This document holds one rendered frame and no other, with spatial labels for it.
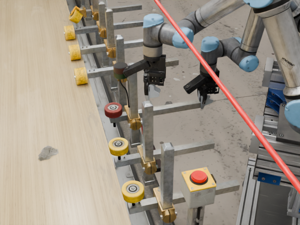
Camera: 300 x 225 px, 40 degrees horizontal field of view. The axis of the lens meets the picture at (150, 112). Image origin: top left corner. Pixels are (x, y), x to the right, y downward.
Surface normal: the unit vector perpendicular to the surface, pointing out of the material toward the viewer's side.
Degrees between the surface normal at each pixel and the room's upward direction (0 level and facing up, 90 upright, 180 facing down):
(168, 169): 90
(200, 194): 90
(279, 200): 0
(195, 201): 90
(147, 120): 90
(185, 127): 0
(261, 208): 0
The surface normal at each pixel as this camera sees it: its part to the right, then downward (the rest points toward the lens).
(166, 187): 0.26, 0.57
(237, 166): 0.00, -0.81
